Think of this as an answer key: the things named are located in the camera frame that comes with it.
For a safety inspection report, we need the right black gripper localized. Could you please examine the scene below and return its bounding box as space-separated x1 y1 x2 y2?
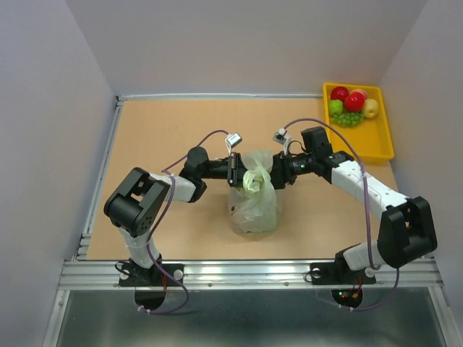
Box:
260 150 315 191

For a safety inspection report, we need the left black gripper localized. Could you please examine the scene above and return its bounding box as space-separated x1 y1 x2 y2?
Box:
200 153 262 188

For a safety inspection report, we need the light green plastic bag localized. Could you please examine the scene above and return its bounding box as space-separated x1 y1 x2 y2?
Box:
228 150 282 234

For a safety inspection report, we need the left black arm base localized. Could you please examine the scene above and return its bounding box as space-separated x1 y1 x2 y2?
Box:
114 259 190 315

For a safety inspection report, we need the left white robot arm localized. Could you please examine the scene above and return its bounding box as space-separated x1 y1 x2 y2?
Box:
103 146 246 285

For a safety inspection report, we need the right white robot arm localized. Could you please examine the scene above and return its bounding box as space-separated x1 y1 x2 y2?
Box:
271 127 438 282

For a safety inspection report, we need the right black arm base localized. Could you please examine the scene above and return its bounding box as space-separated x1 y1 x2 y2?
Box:
304 252 376 310

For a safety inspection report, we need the light green custard apple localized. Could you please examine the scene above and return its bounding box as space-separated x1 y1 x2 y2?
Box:
328 99 344 117

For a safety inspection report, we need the green grape bunch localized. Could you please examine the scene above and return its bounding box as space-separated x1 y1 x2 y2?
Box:
330 112 365 128

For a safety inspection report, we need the red apple back left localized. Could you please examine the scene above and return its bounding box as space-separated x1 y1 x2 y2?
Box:
330 86 349 102

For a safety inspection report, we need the red apple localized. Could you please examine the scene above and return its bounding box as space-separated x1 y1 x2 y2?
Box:
344 92 365 112
330 86 349 102

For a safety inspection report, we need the yellow plastic tray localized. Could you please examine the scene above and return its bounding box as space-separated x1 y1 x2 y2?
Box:
323 82 394 163

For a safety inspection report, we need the red apple centre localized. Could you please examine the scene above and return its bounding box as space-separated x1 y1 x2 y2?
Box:
344 92 365 112

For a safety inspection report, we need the yellow pear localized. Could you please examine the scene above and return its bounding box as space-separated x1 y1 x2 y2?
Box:
362 98 379 119

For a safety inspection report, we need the peach fruit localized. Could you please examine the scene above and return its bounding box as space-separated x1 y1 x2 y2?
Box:
351 88 368 99

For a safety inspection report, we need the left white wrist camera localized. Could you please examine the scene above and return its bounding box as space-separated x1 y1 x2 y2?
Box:
225 132 242 154

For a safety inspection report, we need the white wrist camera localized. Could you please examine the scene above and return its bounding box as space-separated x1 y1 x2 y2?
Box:
273 128 292 155
225 132 242 154

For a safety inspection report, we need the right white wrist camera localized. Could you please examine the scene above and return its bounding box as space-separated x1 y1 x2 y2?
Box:
273 128 292 155

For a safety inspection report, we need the aluminium frame rail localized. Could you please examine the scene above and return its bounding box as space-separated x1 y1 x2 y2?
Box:
43 94 462 346

